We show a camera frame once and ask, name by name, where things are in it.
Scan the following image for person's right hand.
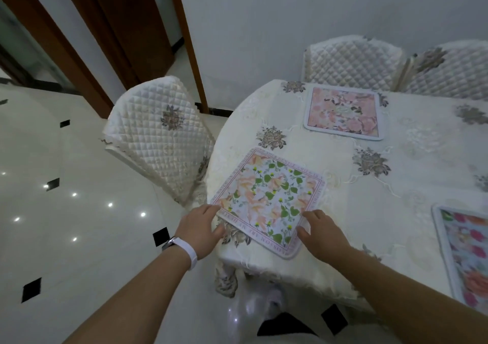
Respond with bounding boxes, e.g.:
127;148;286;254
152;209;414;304
296;209;352;266

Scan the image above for person's left hand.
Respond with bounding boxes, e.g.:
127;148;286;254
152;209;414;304
175;204;226;260

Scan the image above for green leaf floral placemat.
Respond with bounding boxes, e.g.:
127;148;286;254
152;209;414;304
210;148;327;260

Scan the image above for person's left forearm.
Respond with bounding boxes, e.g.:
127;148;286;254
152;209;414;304
63;245;191;344

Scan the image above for person's right forearm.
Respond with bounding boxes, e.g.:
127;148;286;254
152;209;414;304
323;247;488;344

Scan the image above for white wristband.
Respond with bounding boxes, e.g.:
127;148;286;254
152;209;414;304
162;236;198;271

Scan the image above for cream embroidered tablecloth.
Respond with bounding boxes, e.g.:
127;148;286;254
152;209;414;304
205;79;488;318

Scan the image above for chair with quilted white cover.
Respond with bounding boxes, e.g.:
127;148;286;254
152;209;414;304
301;35;405;93
101;76;216;208
396;40;488;102

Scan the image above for pink floral placemat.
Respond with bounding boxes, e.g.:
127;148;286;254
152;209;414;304
303;85;385;142

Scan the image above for bright multicolour floral placemat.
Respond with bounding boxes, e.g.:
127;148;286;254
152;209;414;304
432;204;488;310

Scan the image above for brown wooden door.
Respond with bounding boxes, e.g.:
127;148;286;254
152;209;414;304
55;0;176;87

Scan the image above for brown wooden door frame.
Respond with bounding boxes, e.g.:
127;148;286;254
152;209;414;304
0;0;114;119
165;0;210;114

